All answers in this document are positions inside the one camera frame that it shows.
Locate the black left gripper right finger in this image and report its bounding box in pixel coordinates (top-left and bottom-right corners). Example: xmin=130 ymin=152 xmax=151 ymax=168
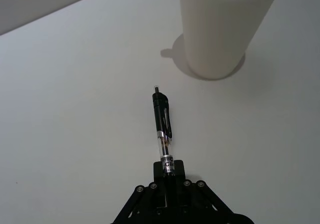
xmin=173 ymin=159 xmax=256 ymax=224

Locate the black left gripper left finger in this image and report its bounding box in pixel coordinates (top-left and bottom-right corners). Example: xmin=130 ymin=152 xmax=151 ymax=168
xmin=107 ymin=161 xmax=168 ymax=224

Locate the black clear retractable pen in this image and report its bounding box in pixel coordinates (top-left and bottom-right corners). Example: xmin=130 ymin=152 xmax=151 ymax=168
xmin=151 ymin=84 xmax=176 ymax=207

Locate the white plastic cup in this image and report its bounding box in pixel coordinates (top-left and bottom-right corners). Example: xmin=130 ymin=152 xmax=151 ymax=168
xmin=177 ymin=0 xmax=286 ymax=81

